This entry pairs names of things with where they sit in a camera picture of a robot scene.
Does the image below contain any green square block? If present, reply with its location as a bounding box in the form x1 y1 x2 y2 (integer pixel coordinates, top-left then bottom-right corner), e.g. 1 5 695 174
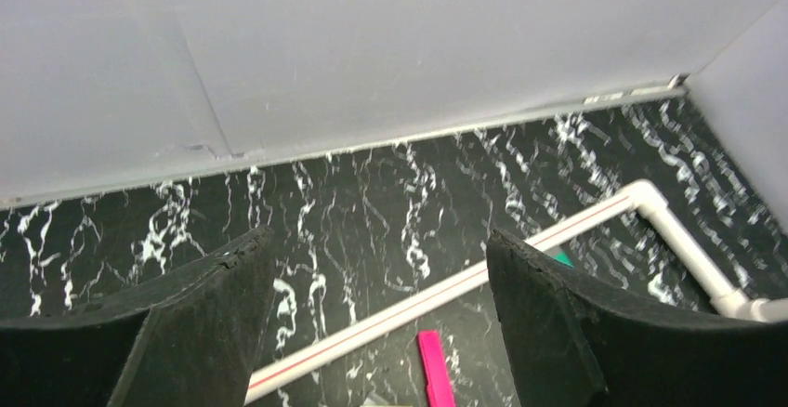
550 247 573 268

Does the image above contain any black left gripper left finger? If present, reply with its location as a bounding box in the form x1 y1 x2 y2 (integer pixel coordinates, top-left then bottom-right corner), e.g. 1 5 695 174
1 226 275 406

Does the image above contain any pink rectangular bar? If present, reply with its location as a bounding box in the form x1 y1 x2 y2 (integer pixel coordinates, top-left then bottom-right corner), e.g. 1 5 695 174
417 330 456 407

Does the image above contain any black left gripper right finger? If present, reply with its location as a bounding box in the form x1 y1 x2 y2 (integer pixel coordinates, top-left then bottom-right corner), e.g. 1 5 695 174
486 230 787 406

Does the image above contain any white PVC pipe frame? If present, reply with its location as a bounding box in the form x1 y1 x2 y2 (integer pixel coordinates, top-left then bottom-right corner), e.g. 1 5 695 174
244 179 787 403

